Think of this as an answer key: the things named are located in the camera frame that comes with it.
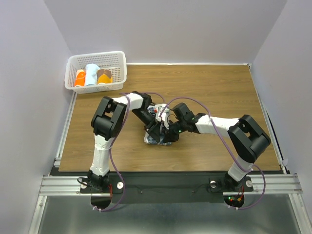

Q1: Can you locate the orange rolled towel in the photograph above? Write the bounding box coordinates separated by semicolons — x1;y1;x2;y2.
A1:
74;69;86;87

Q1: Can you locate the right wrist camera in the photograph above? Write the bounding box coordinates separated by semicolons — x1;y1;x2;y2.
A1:
156;110;170;129

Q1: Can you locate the purple cable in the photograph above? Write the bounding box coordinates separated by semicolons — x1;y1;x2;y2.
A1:
91;91;168;213
158;97;267;210

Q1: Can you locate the aluminium frame rail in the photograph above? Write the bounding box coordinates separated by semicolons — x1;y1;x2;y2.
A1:
28;92;304;234

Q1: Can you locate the yellow brown rolled towel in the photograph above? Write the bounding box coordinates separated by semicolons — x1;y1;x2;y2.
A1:
97;69;113;84

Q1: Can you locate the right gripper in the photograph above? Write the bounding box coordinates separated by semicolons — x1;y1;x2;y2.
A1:
162;119;187;143

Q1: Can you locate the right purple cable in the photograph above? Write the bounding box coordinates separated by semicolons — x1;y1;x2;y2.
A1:
158;97;267;210

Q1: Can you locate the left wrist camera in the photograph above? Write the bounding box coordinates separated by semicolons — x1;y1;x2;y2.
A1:
153;103;170;113

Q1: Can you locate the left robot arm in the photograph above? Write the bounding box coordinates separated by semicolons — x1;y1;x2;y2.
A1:
87;91;161;192

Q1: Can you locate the white plastic basket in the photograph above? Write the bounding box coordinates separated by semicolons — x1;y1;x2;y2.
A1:
64;51;127;94

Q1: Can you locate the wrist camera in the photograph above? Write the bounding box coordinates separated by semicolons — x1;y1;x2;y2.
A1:
153;103;170;113
156;110;170;129

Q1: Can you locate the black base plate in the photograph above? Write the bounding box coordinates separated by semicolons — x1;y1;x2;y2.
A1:
78;171;254;207

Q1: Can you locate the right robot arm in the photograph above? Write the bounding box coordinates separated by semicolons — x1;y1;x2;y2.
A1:
163;103;271;190

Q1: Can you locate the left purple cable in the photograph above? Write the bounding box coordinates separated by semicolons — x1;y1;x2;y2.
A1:
91;91;168;213

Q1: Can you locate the blue white patterned towel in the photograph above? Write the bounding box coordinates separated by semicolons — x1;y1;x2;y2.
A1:
143;105;173;146

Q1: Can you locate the light blue rolled towel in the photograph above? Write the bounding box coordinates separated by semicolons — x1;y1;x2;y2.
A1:
84;63;100;86

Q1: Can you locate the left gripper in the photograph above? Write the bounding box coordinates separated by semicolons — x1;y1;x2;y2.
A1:
131;108;160;142

